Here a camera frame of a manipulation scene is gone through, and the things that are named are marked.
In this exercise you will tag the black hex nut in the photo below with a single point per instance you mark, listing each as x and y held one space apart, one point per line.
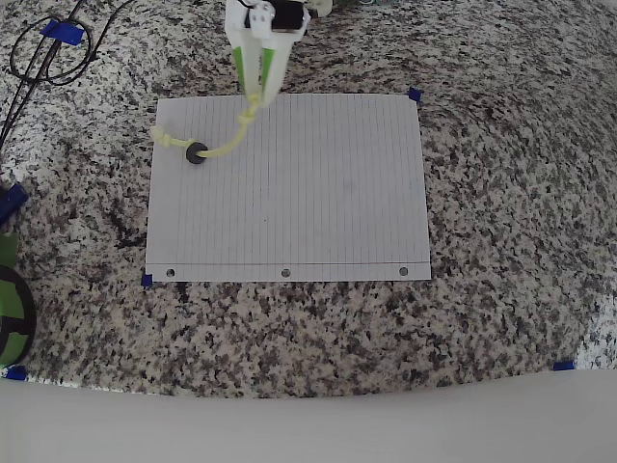
192 158

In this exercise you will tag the lined paper sheet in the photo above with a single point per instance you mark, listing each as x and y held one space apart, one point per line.
289 193

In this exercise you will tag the blue tape piece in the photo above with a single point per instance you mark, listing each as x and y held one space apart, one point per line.
16 373
147 280
415 95
564 366

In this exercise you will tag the large blue tape strip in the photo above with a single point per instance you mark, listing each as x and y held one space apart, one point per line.
62 33

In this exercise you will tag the black spool green filament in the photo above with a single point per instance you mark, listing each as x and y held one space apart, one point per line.
9 299

